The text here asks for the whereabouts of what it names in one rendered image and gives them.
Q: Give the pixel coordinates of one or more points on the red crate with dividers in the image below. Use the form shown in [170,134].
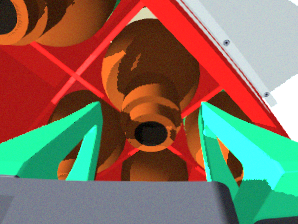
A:
[28,78]

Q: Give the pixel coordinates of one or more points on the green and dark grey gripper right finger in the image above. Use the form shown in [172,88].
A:
[269,188]

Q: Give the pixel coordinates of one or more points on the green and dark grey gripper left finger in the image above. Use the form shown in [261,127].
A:
[37,154]

